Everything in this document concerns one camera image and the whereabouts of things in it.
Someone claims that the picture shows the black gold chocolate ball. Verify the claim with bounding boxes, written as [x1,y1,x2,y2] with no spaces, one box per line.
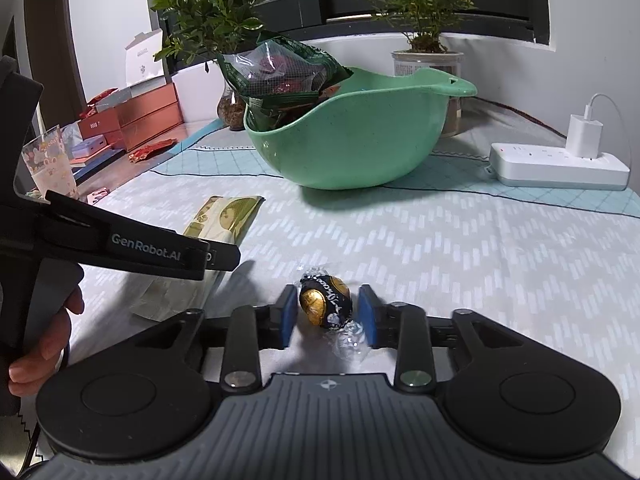
[298,266,370,363]

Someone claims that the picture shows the green snack bag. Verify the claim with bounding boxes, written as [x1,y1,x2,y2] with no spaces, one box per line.
[217,35,352,132]

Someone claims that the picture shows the person's left hand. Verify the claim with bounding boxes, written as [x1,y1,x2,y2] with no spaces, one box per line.
[9,287,85,398]

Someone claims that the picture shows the patterned drinking glass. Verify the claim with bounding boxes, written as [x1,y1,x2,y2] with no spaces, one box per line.
[22,126,79,198]

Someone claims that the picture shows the purple small box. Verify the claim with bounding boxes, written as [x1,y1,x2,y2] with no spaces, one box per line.
[72,134,108,159]

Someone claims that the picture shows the gold snack pouch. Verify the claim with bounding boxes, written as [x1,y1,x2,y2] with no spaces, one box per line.
[130,196,265,322]

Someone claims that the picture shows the red wrapped candy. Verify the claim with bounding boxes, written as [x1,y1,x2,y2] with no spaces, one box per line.
[128,138,178,164]

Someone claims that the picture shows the orange storage boxes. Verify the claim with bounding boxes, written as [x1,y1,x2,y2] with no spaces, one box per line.
[78,82,183,152]

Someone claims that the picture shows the white open gift box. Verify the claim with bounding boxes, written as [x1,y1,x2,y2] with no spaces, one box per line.
[125,29,164,87]

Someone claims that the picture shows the green plastic snack bowl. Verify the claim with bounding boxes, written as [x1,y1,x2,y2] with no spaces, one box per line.
[244,67,477,190]

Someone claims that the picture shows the white power strip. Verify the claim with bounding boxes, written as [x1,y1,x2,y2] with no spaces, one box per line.
[489,143,630,191]

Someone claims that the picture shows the white USB charger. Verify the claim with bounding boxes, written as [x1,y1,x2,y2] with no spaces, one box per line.
[565,114,603,159]

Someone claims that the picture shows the leafy plant in glass vase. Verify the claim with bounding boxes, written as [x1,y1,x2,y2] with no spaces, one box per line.
[150,0,294,131]

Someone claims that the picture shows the feathery plant in white pot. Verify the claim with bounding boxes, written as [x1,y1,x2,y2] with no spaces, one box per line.
[357,0,476,139]

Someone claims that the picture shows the white charger cable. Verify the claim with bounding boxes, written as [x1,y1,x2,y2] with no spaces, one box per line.
[581,91,634,166]

